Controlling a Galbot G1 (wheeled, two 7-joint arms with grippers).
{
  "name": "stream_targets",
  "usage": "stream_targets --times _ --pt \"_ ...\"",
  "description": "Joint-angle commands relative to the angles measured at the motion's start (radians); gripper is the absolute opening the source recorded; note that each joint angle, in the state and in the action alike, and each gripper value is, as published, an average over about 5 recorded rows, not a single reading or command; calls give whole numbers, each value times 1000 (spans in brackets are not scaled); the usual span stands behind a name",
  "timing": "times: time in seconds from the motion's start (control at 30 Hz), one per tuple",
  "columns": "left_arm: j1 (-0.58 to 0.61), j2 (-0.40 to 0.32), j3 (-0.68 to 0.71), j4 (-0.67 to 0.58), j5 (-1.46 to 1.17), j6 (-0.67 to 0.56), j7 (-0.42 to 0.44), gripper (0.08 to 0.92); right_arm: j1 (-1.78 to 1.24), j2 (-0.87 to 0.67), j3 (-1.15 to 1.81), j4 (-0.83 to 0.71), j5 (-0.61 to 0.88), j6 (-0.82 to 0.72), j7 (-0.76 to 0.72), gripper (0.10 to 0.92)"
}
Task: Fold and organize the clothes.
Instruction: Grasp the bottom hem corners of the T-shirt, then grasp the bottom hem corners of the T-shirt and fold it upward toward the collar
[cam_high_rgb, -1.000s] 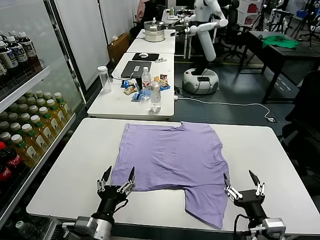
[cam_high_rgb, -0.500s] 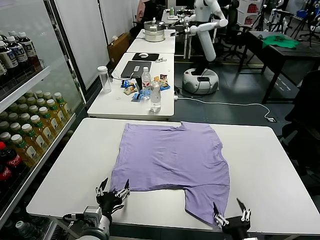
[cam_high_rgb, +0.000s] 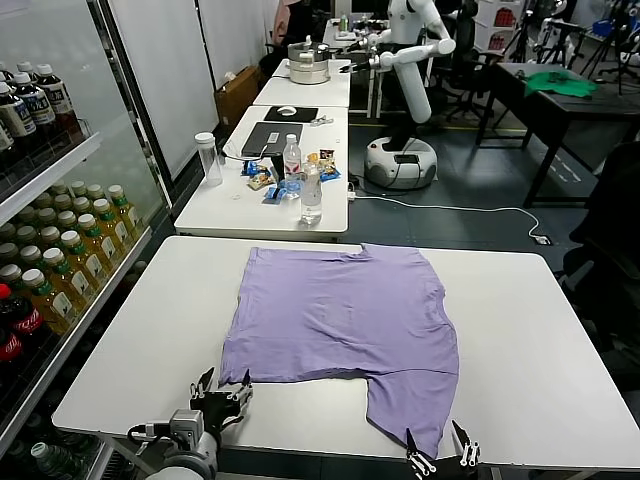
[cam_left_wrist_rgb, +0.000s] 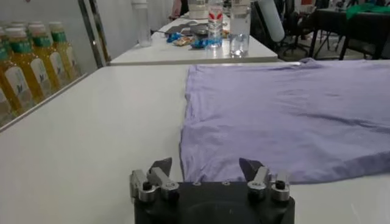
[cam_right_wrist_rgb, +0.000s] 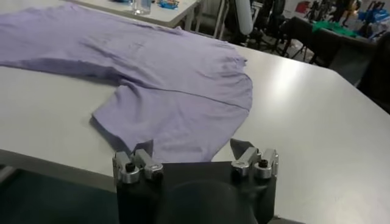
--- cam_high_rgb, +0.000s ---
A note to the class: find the brown snack packet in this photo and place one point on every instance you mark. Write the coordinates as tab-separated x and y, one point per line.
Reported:
327	153

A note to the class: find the black metal table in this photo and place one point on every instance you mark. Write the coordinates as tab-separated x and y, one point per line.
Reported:
590	107

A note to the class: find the white table with steamer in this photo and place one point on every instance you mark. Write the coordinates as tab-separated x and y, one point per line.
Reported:
300	92

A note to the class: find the pink garment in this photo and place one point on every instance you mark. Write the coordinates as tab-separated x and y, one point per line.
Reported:
284	20

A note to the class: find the blue plastic crate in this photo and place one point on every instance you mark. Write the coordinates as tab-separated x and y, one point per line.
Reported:
604	26

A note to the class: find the dark tea bottle white cap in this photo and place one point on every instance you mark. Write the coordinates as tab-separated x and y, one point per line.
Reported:
32	107
25	66
55	100
5	72
12	120

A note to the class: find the black mouse pad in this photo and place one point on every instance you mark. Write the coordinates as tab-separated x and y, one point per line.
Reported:
305	113

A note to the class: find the small grey clip object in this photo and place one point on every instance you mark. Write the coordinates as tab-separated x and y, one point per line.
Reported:
321	120

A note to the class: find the white snack packet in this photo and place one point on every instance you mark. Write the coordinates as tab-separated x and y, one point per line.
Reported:
327	163

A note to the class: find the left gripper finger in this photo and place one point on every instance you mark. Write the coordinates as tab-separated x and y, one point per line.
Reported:
199	390
244	392

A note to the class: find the yellow tea bottle white cap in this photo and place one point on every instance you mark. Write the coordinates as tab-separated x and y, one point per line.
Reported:
10	272
107	230
66	217
122	215
95	245
78	187
62	200
65	285
31	251
27	232
47	307
46	214
81	203
95	190
80	265
50	233
7	249

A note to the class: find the clear tumbler white lid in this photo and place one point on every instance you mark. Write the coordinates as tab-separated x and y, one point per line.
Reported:
210	160

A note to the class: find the orange snack packet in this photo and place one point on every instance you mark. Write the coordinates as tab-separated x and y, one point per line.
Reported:
312	157

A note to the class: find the water bottle red label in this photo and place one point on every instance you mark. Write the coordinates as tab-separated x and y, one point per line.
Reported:
292	160

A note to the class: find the white cluttered table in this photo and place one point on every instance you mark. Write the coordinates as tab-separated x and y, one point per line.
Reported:
345	39

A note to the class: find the blue snack packet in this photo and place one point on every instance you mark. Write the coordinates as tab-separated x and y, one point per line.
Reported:
274	194
251	167
331	174
292	189

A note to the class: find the white power strip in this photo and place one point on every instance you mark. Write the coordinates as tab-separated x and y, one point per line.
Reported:
351	191

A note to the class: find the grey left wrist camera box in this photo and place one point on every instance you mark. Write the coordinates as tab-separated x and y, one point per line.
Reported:
186	422

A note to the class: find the green cloth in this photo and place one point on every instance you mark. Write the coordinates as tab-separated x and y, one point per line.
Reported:
557	84

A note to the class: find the yellowish snack packet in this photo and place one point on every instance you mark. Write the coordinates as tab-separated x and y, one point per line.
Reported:
260	181

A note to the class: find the tall clear water bottle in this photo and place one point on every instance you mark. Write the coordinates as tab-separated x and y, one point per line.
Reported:
311	200

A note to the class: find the white table with snacks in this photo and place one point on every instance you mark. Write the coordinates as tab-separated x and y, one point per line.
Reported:
225	210

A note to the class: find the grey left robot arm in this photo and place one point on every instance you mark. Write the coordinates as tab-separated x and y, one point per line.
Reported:
192	457

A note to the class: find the large black chair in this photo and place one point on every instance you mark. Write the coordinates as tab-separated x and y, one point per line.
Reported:
612	250

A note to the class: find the green cap water bottle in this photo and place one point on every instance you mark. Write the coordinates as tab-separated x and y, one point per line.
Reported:
47	460

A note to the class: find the white robot arm bent elbow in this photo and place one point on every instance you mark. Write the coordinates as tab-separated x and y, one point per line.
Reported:
410	54

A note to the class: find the red label cola bottle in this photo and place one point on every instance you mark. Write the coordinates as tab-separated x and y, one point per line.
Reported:
10	345
25	320

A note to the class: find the purple t-shirt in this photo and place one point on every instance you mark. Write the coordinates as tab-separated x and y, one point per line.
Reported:
340	315

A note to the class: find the glass door drink cabinet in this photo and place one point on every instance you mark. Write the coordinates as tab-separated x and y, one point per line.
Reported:
50	172

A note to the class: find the black office chair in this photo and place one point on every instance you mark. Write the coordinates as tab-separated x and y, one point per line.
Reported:
467	40

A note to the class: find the white computer mouse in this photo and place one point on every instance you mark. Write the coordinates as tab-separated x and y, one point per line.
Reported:
285	110

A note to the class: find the brown cardboard box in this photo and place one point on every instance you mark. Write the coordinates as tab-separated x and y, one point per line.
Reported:
235	97

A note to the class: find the white wheeled robot body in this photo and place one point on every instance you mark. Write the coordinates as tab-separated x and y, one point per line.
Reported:
400	167

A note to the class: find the white shelf red boxes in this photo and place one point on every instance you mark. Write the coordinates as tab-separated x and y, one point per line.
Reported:
500	25

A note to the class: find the small green bottle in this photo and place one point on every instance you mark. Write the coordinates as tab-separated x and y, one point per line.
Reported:
344	22

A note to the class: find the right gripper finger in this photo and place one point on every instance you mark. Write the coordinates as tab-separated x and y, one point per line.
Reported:
469	452
417	457

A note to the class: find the black tilted stand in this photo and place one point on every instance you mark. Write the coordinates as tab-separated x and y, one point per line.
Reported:
276	167

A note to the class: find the black laptop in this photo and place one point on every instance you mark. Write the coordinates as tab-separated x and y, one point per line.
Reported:
272	137

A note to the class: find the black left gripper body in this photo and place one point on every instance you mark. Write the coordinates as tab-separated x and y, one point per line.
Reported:
217	407

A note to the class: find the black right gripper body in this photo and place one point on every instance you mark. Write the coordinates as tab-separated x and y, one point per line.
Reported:
450	472

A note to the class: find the black camera tripod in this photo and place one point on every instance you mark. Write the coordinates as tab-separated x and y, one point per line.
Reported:
520	42

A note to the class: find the floor socket box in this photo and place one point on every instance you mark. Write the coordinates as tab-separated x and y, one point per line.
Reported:
542	239

